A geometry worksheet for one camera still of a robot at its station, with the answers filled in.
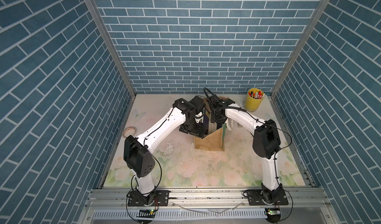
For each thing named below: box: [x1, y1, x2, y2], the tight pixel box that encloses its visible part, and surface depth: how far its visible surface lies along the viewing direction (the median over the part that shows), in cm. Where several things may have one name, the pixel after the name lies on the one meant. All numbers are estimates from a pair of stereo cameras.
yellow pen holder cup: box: [245, 87, 265, 112], surface depth 107 cm
